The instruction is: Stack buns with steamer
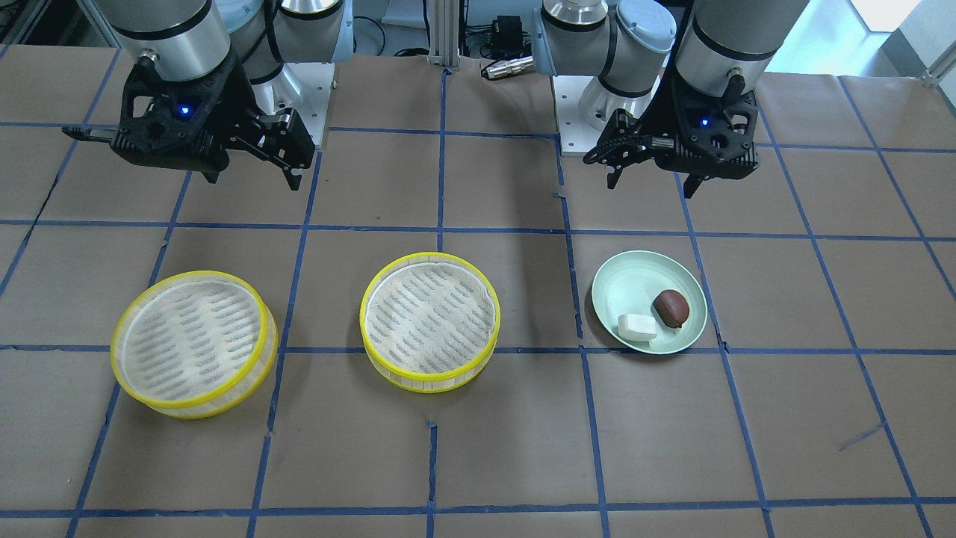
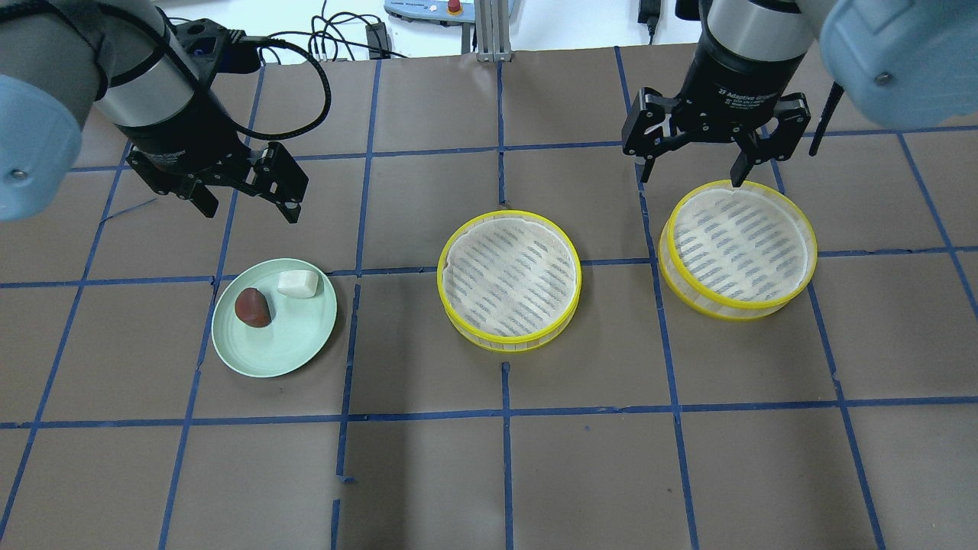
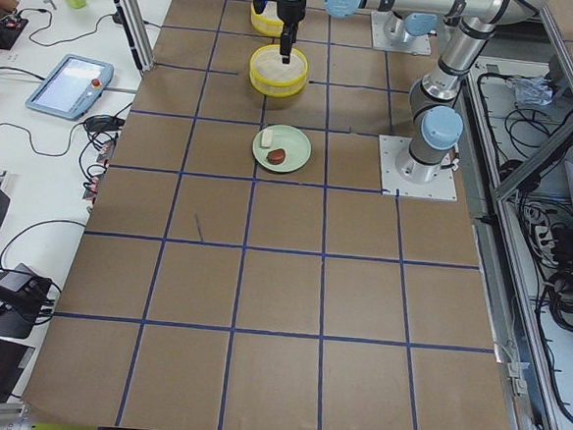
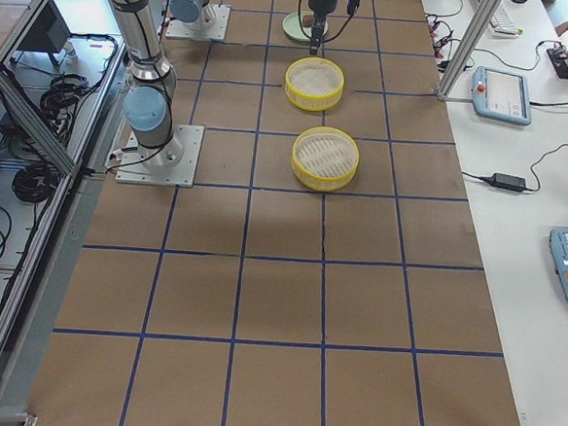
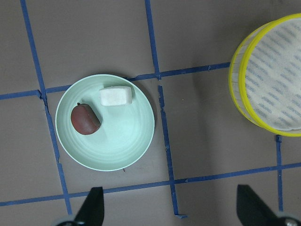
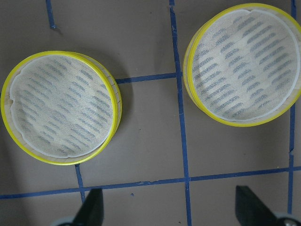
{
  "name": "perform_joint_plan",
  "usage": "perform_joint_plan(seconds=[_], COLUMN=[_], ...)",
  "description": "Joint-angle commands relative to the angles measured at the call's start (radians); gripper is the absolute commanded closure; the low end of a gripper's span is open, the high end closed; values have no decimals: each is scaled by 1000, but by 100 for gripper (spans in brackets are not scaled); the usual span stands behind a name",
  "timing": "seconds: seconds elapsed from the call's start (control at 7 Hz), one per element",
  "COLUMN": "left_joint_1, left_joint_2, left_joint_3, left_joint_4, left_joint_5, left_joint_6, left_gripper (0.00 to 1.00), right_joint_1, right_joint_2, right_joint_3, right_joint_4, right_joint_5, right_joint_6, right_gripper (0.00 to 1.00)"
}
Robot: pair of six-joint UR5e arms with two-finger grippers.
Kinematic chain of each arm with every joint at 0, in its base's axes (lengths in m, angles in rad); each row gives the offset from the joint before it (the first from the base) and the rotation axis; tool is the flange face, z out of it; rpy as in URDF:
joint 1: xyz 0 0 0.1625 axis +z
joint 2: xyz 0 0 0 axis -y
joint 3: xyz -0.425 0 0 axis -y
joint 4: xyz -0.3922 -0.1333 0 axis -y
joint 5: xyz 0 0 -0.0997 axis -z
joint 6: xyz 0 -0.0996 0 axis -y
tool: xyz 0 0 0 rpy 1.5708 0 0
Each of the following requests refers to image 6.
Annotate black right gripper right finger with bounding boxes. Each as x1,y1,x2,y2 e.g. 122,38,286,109
236,186,286,226

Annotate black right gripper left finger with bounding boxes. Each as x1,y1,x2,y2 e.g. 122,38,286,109
71,188,104,226

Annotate yellow rimmed steamer left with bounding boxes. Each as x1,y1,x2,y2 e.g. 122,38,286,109
0,51,122,165

